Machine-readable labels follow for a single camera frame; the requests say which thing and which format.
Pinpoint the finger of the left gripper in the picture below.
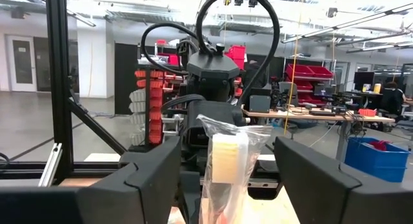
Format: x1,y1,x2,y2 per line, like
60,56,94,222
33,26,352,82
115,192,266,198
176,172,203,224
247,156,282,199

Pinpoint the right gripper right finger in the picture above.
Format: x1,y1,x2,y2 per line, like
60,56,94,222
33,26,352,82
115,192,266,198
274,136,413,224

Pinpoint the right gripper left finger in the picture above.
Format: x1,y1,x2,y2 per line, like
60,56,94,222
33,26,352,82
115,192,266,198
0,136,182,224

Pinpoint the clear bag with yellow sponge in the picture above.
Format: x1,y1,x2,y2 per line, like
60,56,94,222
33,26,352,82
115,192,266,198
196,114,274,224

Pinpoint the grey box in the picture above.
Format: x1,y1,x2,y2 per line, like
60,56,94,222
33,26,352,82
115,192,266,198
248,94,272,114

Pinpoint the red drawer rack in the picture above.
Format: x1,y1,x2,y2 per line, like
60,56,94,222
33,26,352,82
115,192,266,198
128,68,190,148

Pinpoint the blue plastic bin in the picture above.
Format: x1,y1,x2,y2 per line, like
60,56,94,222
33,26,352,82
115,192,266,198
343,136,411,183

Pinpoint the silver aluminium extrusion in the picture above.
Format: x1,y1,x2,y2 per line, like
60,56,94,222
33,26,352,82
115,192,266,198
37,142,63,188

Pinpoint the red storage bin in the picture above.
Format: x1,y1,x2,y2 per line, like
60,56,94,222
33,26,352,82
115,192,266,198
227,45,248,72

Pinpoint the wooden work table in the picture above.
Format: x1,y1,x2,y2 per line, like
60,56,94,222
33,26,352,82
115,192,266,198
241,107,396,162

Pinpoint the shelf with red bins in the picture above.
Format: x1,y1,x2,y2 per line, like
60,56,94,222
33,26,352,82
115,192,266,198
285,63,336,108

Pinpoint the person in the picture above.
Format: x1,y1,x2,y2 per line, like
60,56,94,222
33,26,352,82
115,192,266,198
379,81,408,117

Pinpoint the white building column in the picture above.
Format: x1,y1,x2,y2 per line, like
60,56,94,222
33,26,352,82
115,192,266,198
76,19,116,99

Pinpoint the black monitor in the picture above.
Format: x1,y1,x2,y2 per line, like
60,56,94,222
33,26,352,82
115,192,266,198
353,71,376,93

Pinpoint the white door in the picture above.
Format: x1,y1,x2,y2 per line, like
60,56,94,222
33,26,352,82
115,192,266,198
5,35,38,92

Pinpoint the yellow hanging cable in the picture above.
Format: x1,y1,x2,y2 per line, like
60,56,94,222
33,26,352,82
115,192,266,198
283,0,305,137

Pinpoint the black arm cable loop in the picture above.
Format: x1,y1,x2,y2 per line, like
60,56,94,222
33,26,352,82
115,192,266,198
141,22,197,76

